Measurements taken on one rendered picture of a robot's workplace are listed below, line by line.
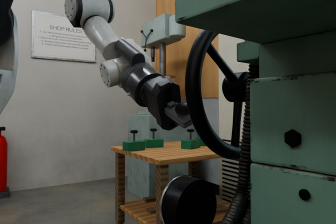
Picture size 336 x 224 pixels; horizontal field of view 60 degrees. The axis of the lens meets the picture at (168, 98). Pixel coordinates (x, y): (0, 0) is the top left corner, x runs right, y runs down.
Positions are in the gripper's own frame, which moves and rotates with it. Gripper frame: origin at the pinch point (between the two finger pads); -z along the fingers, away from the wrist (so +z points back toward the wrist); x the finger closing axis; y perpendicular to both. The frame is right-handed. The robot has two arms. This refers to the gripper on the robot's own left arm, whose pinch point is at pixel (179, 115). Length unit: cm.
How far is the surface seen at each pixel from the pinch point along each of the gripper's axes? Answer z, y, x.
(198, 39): -0.2, 5.6, 15.1
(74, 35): 252, 37, -89
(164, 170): 41, 13, -72
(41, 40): 251, 5, -82
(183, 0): -17.7, -8.9, 30.9
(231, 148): -10.8, 4.1, -3.2
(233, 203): -19.0, -3.3, -3.8
